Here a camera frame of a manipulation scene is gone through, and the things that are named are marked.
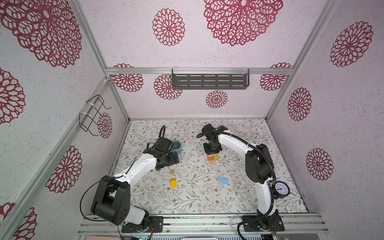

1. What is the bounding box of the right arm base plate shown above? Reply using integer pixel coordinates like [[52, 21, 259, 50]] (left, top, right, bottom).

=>
[[243, 214, 286, 233]]

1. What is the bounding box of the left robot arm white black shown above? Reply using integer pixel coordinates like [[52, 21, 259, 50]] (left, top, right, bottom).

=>
[[91, 125, 180, 229]]

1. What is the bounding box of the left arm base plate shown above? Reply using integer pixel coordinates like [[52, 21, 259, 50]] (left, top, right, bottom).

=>
[[122, 216, 164, 234]]

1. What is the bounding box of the round black dial gauge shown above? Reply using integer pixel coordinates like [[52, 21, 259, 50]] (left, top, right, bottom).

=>
[[272, 181, 291, 200]]

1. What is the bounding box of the yellow wood block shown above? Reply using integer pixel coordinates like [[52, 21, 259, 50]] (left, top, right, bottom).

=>
[[171, 178, 177, 188]]

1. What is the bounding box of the aluminium rail front frame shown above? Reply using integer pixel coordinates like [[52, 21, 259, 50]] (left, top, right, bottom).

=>
[[75, 213, 329, 239]]

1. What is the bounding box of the blue wood block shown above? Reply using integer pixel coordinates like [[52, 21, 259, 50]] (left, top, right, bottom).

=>
[[218, 176, 229, 185]]

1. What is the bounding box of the grey metal wall shelf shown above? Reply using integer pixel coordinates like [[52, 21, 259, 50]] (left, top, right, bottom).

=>
[[171, 69, 250, 90]]

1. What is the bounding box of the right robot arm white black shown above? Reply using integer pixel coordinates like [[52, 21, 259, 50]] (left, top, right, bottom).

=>
[[197, 124, 277, 224]]

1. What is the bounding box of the teal ceramic cup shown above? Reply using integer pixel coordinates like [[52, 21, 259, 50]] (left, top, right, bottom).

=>
[[172, 141, 182, 155]]

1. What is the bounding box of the black wire wall rack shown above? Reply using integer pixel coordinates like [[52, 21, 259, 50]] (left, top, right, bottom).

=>
[[79, 95, 113, 139]]

